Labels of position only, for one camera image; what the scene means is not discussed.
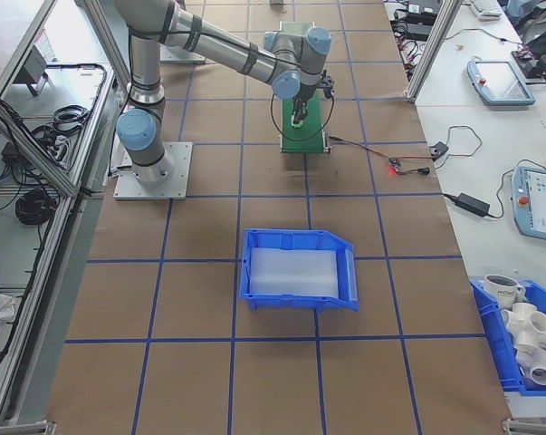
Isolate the long black cable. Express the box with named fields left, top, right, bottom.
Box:
left=45, top=62, right=118, bottom=150

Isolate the small black box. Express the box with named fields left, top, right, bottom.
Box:
left=0, top=142, right=23, bottom=164

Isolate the V-shaped aluminium frame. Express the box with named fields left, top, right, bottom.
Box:
left=0, top=0, right=133, bottom=422

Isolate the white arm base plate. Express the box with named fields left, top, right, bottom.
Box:
left=160, top=44, right=206, bottom=64
left=113, top=140, right=195, bottom=200

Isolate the light blue teach pendant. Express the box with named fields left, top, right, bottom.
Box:
left=465, top=58, right=537, bottom=108
left=509, top=163, right=546, bottom=239

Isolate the white mug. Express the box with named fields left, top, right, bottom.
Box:
left=483, top=274, right=527, bottom=309

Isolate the green belt conveyor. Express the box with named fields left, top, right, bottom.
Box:
left=279, top=20, right=332, bottom=156

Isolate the slanted aluminium profile post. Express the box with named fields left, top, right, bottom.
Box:
left=406, top=0, right=467, bottom=104

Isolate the black cable coil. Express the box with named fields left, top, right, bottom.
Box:
left=14, top=188, right=59, bottom=226
left=50, top=104, right=95, bottom=136

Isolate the grey box on stand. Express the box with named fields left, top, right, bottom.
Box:
left=13, top=43, right=53, bottom=97

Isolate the power strip with plugs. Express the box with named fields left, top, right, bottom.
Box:
left=397, top=38, right=426, bottom=69

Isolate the white PVC pipe fitting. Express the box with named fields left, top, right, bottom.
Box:
left=512, top=342, right=546, bottom=371
left=523, top=364, right=546, bottom=389
left=501, top=301, right=546, bottom=345

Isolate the red black conveyor wire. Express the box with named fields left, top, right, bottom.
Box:
left=329, top=134, right=391, bottom=162

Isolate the white keyboard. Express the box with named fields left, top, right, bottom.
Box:
left=469, top=0, right=503, bottom=22

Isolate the large black power brick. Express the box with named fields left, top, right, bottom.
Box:
left=398, top=20, right=436, bottom=41

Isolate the blue plastic storage bin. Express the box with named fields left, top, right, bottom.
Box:
left=469, top=276, right=546, bottom=398
left=238, top=227, right=361, bottom=314

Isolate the aluminium profile bar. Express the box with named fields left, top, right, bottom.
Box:
left=502, top=416, right=546, bottom=435
left=0, top=419, right=56, bottom=435

